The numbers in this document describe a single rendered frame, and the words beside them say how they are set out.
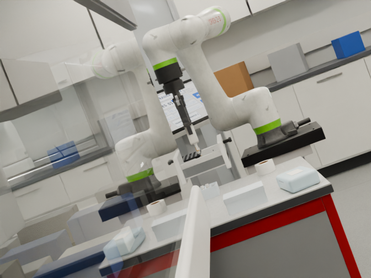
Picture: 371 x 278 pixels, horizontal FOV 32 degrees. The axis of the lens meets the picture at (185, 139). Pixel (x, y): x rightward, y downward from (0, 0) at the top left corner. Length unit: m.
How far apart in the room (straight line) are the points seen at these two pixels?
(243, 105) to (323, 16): 3.50
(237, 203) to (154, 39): 0.68
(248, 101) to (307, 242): 0.99
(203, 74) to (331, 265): 1.12
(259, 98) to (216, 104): 0.18
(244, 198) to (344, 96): 3.64
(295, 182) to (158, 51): 0.70
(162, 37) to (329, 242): 0.90
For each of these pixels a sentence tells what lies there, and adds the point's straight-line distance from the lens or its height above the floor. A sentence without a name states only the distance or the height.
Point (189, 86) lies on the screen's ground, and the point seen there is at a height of 1.16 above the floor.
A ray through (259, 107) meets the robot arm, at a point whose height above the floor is 0.97.
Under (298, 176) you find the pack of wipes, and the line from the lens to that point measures 1.91.
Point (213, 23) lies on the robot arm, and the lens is 2.43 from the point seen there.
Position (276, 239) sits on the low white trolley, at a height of 0.65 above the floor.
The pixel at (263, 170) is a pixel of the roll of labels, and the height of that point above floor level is 0.78.
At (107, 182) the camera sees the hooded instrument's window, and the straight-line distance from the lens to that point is 0.73.
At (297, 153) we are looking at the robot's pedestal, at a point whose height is 0.74.
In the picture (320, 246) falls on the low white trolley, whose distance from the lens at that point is 1.93.
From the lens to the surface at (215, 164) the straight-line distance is 2.45.
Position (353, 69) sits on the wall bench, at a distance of 5.49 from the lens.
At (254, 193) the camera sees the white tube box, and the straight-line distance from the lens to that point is 1.92.
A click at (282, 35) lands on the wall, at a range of 6.15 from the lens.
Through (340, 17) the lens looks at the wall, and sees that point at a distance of 6.19.
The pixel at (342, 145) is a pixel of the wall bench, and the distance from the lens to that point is 5.53.
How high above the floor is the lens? 1.17
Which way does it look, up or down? 4 degrees down
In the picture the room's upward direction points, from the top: 21 degrees counter-clockwise
